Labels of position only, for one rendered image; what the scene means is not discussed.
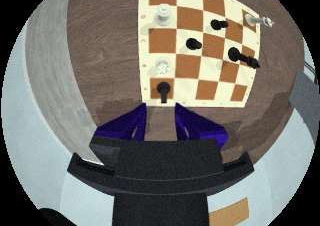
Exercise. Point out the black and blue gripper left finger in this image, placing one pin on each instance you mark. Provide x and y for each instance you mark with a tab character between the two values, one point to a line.
124	126

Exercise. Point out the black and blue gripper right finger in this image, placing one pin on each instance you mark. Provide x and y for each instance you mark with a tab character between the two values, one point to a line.
198	127

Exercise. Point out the brown and cream checkered chessboard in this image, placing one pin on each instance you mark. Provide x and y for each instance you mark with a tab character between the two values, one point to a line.
203	77

